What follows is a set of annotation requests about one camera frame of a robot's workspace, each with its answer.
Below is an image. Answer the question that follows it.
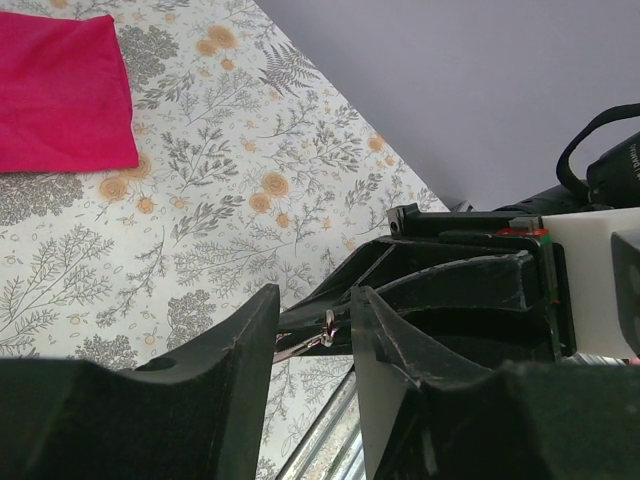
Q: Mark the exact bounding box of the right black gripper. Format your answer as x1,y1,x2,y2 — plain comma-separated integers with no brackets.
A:
279,204,573,365

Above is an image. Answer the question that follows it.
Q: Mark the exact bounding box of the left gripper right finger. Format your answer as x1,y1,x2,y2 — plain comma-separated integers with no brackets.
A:
351,287,639,479

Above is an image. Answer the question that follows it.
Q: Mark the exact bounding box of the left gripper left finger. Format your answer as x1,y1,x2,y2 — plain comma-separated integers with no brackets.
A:
1,284,280,479

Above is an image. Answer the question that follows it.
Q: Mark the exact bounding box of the large metal keyring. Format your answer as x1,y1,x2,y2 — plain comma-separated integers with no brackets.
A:
272,308,354,366

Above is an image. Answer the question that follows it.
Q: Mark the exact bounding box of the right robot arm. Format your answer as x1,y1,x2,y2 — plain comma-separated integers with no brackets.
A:
274,136,639,367

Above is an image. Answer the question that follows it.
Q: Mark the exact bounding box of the floral table mat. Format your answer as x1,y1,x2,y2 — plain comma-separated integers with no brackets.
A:
0,0,451,480

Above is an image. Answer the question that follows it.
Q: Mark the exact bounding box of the magenta cloth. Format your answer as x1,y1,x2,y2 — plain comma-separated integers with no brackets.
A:
1,12,139,173

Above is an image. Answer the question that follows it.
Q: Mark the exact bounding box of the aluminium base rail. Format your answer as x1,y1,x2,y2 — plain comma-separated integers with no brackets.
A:
276,370,366,480

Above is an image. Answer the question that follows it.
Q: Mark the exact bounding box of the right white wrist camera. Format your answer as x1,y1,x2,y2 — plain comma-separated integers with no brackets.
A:
542,208,639,359

